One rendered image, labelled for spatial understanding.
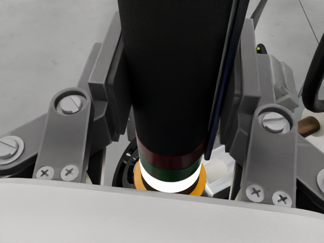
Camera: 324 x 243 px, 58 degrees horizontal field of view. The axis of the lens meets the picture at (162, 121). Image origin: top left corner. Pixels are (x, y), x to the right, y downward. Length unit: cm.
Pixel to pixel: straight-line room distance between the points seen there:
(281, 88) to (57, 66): 205
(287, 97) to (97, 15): 248
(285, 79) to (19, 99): 196
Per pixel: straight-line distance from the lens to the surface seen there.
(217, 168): 21
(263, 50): 70
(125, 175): 40
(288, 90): 61
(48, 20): 298
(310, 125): 26
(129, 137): 72
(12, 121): 221
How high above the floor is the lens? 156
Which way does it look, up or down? 53 degrees down
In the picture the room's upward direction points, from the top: 1 degrees counter-clockwise
